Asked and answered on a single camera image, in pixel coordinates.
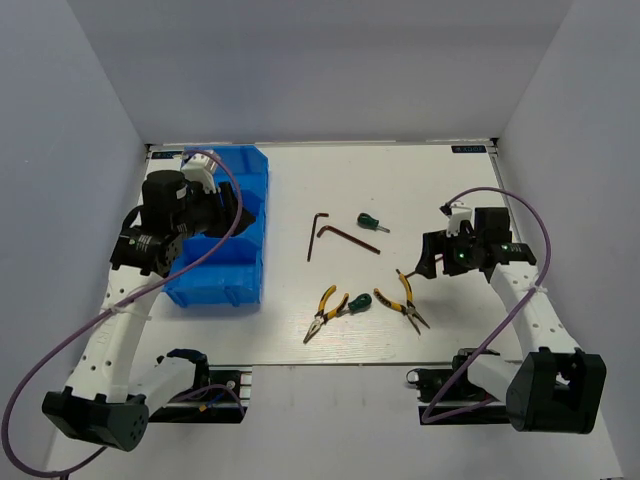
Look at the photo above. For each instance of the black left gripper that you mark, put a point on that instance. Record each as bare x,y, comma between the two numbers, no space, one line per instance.
226,215

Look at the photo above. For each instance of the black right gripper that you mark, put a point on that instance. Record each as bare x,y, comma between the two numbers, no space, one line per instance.
439,242

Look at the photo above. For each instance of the long brown hex key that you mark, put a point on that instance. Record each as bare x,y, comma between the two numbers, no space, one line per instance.
348,237

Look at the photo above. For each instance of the yellow needle-nose pliers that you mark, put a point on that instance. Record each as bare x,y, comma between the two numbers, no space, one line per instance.
323,315
406,308

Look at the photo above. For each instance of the green stubby screwdriver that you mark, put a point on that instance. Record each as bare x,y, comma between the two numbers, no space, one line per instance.
366,221
359,305

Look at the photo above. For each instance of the short brown hex key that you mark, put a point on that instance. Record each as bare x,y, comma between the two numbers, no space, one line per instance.
316,217

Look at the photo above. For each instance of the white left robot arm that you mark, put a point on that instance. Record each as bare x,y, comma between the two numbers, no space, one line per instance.
100,403

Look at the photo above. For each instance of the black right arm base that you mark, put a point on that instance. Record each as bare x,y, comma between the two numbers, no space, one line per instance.
428,381

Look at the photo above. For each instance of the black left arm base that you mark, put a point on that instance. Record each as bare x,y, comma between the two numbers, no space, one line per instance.
229,390

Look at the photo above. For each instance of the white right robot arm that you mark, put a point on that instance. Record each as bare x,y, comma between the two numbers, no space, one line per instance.
558,386

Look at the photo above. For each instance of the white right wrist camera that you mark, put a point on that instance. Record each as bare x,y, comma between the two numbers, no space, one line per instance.
457,213

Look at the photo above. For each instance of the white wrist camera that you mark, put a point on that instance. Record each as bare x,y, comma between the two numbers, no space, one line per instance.
457,213
200,166

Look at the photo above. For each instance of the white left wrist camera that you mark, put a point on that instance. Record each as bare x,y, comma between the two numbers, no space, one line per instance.
200,166

